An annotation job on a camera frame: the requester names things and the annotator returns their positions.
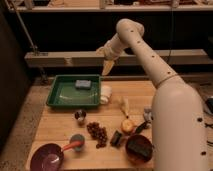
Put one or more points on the purple plastic bowl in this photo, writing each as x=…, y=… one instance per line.
x=48, y=157

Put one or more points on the green plastic tray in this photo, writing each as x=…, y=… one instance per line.
x=65, y=94

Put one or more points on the dark spatula tool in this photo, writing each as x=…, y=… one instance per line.
x=141, y=127

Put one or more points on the brown bowl with dark sponge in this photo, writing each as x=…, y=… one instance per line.
x=138, y=149

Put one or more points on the white metal shelf rack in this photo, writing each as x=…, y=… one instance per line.
x=71, y=37

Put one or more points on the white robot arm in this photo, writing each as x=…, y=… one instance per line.
x=178, y=127

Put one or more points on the small dark block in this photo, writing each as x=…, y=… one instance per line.
x=116, y=139

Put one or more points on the yellow round fruit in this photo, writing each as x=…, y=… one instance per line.
x=127, y=126

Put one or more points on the teal cup with orange handle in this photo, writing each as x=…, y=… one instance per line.
x=76, y=143

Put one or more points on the small metal cup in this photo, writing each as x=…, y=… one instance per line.
x=80, y=116

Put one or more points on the wooden table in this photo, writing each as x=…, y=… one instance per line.
x=57, y=126

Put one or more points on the white rolled cloth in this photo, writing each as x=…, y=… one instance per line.
x=106, y=92

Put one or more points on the crumpled blue cloth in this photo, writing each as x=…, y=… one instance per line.
x=148, y=115

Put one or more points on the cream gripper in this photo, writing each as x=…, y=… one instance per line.
x=109, y=55

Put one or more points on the blue sponge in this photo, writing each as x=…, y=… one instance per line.
x=83, y=84

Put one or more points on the bunch of brown grapes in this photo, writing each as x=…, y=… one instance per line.
x=98, y=133

